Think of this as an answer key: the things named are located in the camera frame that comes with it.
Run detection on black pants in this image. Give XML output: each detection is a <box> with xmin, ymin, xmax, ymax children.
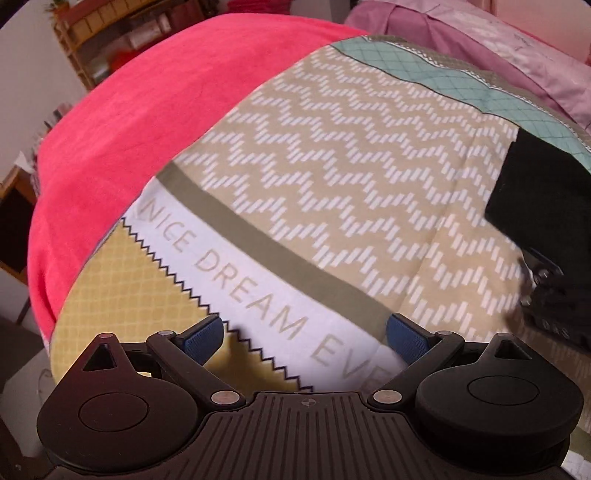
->
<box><xmin>485</xmin><ymin>130</ymin><xmax>590</xmax><ymax>278</ymax></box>

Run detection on patterned patchwork bed sheet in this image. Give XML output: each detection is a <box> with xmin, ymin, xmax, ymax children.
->
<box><xmin>49</xmin><ymin>34</ymin><xmax>591</xmax><ymax>480</ymax></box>

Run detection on pink fleece blanket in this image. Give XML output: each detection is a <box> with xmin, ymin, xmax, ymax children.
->
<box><xmin>27</xmin><ymin>14</ymin><xmax>359</xmax><ymax>340</ymax></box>

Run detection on pink floral quilt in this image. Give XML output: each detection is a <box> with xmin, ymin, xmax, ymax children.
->
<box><xmin>346</xmin><ymin>1</ymin><xmax>590</xmax><ymax>131</ymax></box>

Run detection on wooden shelf unit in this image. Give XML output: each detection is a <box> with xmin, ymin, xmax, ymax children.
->
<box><xmin>46</xmin><ymin>0</ymin><xmax>217</xmax><ymax>91</ymax></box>

